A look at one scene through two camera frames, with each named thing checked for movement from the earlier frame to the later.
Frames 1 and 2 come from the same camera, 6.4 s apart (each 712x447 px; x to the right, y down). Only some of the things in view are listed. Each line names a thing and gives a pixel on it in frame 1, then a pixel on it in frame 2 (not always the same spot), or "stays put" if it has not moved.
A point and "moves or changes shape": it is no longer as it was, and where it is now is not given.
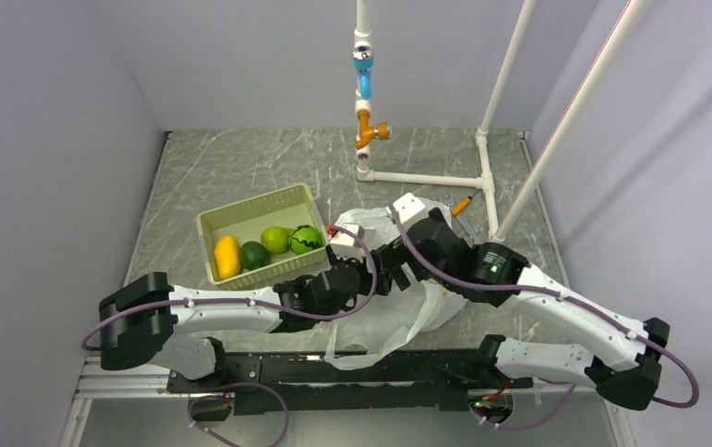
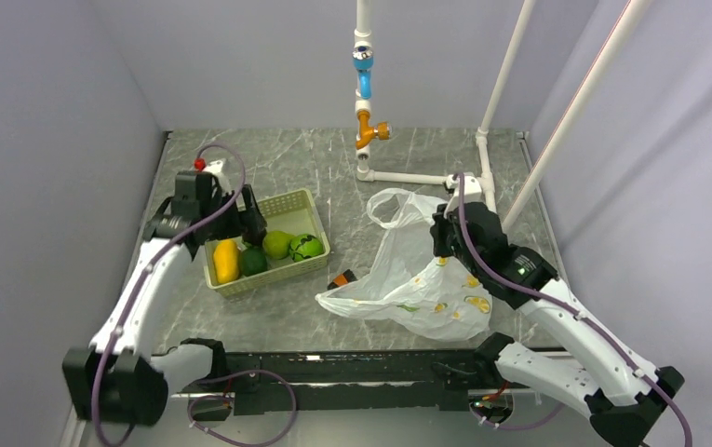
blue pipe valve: (363, 60) stays put
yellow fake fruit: (227, 256) stays put
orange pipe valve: (369, 132) stays put
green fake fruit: (253, 255) stays put
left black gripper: (360, 264) → (246, 222)
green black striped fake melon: (303, 238) moves or changes shape
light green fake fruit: (275, 238) moves or changes shape
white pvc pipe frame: (482, 177) stays put
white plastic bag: (393, 319) moves or changes shape
